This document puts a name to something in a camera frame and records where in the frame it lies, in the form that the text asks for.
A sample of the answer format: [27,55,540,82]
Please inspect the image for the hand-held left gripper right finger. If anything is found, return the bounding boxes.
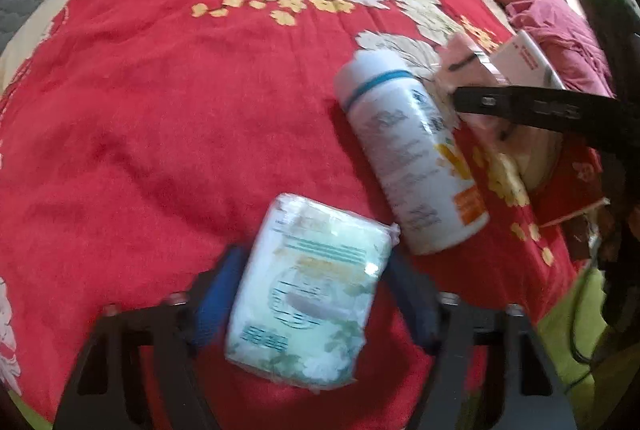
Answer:
[387,255,573,430]

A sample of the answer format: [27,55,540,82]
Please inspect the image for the green floral tissue pack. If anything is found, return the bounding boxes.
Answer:
[222,192,401,393]

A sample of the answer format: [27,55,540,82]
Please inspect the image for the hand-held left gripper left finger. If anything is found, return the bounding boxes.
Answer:
[52,245,251,430]

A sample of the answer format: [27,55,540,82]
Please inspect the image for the red floral blanket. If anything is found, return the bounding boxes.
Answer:
[0,0,608,426]

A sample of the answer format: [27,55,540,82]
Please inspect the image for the black cable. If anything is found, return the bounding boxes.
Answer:
[567,250,616,366]

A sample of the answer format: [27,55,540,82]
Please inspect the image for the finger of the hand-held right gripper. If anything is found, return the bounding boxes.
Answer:
[451,85,533,128]

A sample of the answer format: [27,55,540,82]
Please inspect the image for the white supplement bottle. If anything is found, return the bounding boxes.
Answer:
[334,50,491,257]

